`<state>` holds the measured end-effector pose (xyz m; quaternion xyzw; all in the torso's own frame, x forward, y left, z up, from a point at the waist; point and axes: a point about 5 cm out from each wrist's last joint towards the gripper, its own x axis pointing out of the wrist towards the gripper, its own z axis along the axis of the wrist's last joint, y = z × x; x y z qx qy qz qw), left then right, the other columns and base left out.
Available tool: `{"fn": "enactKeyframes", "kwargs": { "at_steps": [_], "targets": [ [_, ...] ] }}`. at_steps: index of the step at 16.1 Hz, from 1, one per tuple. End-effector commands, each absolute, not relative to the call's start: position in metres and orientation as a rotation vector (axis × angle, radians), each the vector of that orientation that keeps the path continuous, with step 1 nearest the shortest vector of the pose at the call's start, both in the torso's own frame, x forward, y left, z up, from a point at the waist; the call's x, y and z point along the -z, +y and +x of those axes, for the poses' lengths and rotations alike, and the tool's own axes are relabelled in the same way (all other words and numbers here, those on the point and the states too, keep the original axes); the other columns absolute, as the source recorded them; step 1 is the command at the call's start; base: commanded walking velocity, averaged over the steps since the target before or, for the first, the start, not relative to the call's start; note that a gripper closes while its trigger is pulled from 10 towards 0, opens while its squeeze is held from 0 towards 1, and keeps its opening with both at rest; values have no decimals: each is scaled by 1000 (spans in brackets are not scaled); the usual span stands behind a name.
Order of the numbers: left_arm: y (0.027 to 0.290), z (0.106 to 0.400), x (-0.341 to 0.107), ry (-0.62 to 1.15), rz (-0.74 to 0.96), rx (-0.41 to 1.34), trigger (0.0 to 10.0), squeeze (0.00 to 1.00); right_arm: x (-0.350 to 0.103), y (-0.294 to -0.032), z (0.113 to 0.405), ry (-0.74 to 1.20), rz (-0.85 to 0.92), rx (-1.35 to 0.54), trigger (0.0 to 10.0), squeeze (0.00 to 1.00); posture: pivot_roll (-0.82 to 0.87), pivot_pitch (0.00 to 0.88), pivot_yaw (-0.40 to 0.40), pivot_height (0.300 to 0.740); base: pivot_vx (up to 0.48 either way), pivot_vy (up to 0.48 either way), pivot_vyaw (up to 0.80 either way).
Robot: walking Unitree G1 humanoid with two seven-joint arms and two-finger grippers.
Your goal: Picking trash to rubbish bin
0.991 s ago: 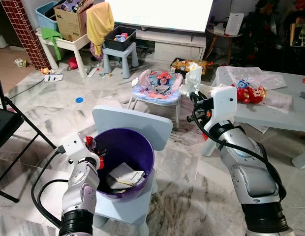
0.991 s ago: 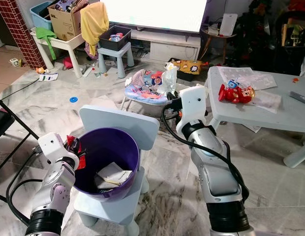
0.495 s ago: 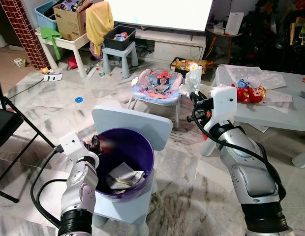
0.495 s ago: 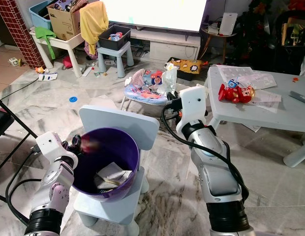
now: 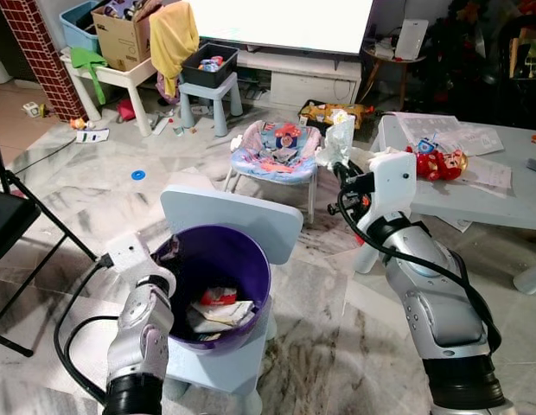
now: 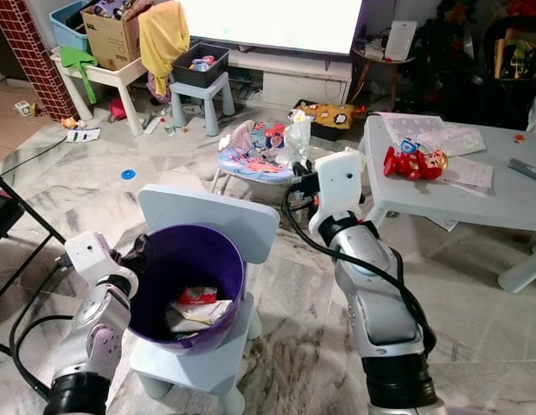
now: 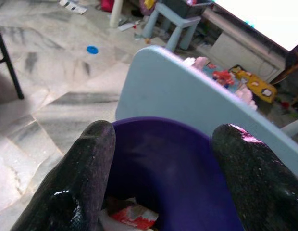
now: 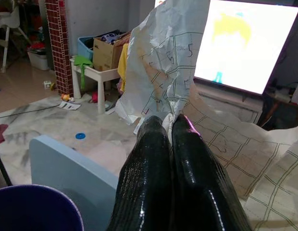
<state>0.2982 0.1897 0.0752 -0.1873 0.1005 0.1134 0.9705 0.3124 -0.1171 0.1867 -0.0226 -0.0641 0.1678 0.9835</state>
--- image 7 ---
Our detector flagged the black metal furniture leg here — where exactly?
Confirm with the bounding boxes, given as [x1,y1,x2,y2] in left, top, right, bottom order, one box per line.
[0,18,25,100]

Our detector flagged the red snack wrapper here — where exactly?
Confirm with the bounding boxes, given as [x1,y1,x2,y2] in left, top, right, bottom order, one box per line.
[107,206,160,231]

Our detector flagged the red toy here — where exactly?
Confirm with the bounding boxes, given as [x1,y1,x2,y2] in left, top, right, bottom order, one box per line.
[212,69,236,85]

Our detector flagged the white low cabinet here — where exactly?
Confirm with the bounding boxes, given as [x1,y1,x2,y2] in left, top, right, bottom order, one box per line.
[201,9,287,83]

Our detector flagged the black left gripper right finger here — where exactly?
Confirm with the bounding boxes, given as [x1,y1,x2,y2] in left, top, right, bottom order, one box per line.
[211,123,298,231]

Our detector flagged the purple plastic rubbish bin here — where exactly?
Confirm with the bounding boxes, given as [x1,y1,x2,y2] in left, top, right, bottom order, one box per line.
[99,116,246,231]

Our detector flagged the white table leg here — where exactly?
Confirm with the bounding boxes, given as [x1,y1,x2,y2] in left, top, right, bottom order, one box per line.
[109,0,124,28]

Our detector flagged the light blue children's stool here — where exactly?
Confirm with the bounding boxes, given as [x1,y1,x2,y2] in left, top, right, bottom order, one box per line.
[141,1,203,51]

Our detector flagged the light blue plastic chair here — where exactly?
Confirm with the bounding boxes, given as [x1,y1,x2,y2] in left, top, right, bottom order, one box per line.
[116,46,298,167]

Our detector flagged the pink plush toy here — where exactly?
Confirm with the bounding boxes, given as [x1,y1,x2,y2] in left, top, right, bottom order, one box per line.
[235,86,258,111]
[185,56,209,71]

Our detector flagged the yellow toy box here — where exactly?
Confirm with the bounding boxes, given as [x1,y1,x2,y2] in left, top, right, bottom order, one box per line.
[229,64,277,104]

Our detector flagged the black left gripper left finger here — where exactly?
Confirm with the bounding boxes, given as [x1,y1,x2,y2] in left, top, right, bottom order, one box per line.
[9,120,116,231]

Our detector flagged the dark storage box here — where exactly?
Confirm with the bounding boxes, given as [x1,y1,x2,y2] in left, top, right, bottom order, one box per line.
[162,0,213,19]

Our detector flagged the printed papers on floor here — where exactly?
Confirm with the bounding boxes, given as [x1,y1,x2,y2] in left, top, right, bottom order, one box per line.
[58,0,88,14]

